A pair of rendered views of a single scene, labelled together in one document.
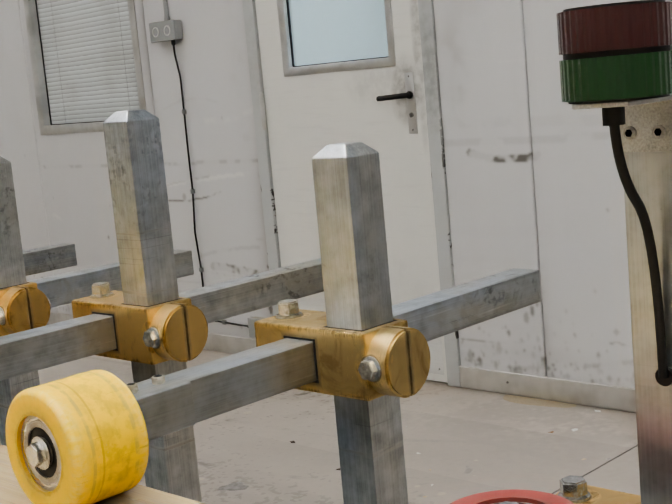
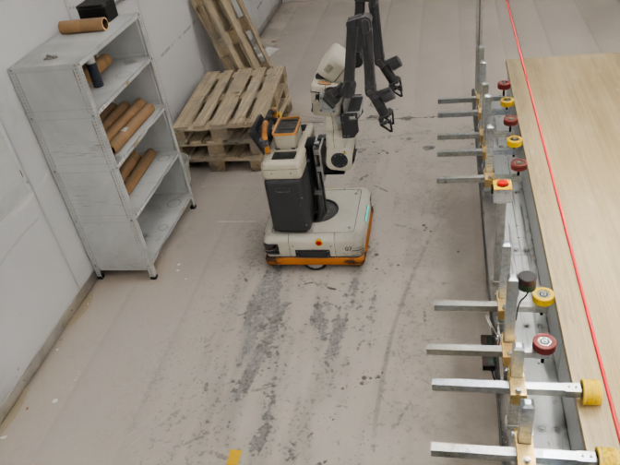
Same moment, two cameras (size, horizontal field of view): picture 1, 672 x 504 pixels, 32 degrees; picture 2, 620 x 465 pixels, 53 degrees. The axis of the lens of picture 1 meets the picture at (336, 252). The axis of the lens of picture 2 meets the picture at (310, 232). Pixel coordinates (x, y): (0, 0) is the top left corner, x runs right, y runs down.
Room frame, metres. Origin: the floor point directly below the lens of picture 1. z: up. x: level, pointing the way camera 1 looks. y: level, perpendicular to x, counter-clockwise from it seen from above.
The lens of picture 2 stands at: (2.00, 0.87, 2.62)
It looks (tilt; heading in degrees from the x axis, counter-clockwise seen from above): 36 degrees down; 241
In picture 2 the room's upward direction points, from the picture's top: 10 degrees counter-clockwise
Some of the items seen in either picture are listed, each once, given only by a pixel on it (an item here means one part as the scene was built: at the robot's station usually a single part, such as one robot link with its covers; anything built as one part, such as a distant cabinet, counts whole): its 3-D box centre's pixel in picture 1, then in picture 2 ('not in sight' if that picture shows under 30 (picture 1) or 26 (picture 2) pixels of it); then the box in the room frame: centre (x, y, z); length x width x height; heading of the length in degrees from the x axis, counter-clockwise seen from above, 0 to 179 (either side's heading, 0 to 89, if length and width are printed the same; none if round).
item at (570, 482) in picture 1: (573, 488); not in sight; (0.71, -0.14, 0.88); 0.02 x 0.02 x 0.01
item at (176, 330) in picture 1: (139, 326); (524, 449); (1.03, 0.18, 0.95); 0.14 x 0.06 x 0.05; 46
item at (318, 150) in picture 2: not in sight; (337, 153); (0.07, -2.10, 0.68); 0.28 x 0.27 x 0.25; 46
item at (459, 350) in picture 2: not in sight; (486, 351); (0.75, -0.22, 0.84); 0.43 x 0.03 x 0.04; 136
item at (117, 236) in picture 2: not in sight; (118, 149); (1.15, -3.13, 0.78); 0.90 x 0.45 x 1.55; 46
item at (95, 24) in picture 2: not in sight; (83, 25); (1.08, -3.21, 1.59); 0.30 x 0.08 x 0.08; 136
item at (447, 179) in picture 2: not in sight; (478, 179); (-0.14, -1.10, 0.81); 0.43 x 0.03 x 0.04; 136
